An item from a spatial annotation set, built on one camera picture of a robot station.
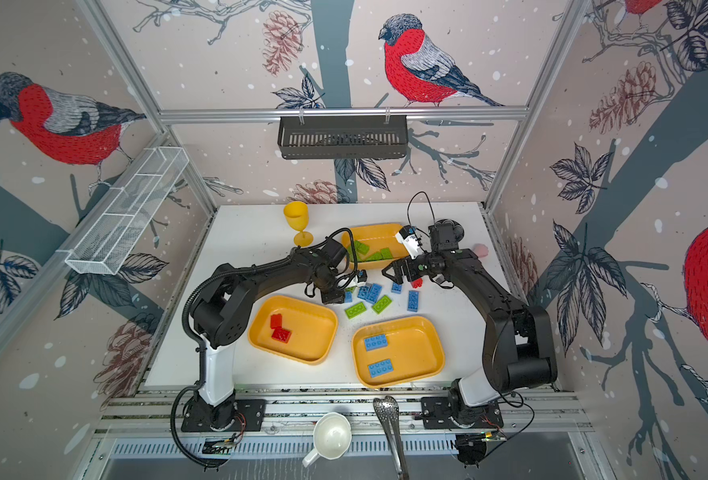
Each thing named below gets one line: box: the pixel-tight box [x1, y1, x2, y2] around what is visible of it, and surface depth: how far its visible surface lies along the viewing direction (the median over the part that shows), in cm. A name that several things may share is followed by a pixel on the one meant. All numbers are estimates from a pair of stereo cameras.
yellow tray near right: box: [352, 315, 446, 389], surface depth 86 cm
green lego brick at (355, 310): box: [344, 302, 367, 319], surface depth 94 cm
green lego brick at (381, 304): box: [371, 295, 392, 314], surface depth 95 cm
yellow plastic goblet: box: [283, 201, 314, 247], surface depth 103 cm
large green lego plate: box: [370, 247, 394, 261], surface depth 109 cm
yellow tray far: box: [342, 223, 409, 270], surface depth 109 cm
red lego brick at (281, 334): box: [271, 326, 292, 343], surface depth 88 cm
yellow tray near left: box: [248, 295, 338, 366], surface depth 89 cm
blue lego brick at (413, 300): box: [407, 290, 419, 312], surface depth 95 cm
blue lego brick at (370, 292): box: [357, 283, 383, 304], surface depth 97 cm
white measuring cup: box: [302, 412, 353, 468], surface depth 71 cm
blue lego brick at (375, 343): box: [364, 334, 388, 352], surface depth 86 cm
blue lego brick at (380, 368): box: [368, 359, 394, 378], surface depth 82 cm
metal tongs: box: [373, 395, 409, 480], surface depth 70 cm
